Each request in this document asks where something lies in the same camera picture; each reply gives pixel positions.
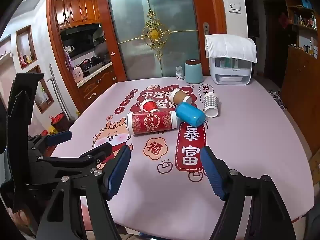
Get black range hood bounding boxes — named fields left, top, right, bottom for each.
left=60, top=24, right=103, bottom=46

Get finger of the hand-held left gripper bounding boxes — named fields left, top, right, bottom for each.
left=28, top=130, right=73, bottom=151
left=37, top=142, right=113, bottom=178

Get frosted glass door gold ornament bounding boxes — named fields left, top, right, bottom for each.
left=104, top=0, right=200, bottom=78

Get tall red patterned cup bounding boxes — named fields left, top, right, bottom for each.
left=126, top=110, right=178, bottom=136

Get wooden sideboard cabinet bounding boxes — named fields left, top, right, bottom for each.
left=281, top=45, right=320, bottom=155

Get small red paper cup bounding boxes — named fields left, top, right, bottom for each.
left=140, top=99, right=160, bottom=113

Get brown paper cup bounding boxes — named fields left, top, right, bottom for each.
left=169, top=88, right=193, bottom=105

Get patterned cloth on floor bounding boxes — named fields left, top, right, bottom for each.
left=267, top=89, right=288, bottom=110

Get long metal door pull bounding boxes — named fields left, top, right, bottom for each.
left=48, top=64, right=67, bottom=120

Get white wall switch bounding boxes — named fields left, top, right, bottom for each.
left=229, top=2, right=242, bottom=14

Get blue plastic cup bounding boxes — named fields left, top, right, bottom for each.
left=174, top=102, right=206, bottom=127

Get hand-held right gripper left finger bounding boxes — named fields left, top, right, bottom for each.
left=35, top=145, right=132, bottom=240

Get white folded towel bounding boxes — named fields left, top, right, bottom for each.
left=205, top=34, right=258, bottom=63

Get teal canister with brown lid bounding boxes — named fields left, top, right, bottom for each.
left=184, top=59, right=203, bottom=84

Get wooden lower kitchen cabinet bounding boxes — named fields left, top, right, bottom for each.
left=77, top=62, right=118, bottom=113

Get white countertop appliance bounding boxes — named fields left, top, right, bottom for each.
left=209, top=55, right=252, bottom=85

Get checkered paper cup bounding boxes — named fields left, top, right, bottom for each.
left=202, top=92, right=220, bottom=118

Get black kettle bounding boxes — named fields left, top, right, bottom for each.
left=80, top=58, right=92, bottom=71

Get wooden wall shelf with bottles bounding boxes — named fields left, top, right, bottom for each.
left=285, top=0, right=320, bottom=58

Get pink rice cooker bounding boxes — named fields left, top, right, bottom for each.
left=72, top=65, right=84, bottom=82

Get wooden upper kitchen cabinets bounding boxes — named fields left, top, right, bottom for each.
left=55, top=0, right=100, bottom=28

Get wooden wall niche frame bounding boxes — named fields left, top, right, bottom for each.
left=29, top=65, right=54, bottom=113
left=15, top=25, right=37, bottom=68

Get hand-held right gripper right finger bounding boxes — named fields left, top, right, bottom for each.
left=200, top=145, right=298, bottom=240

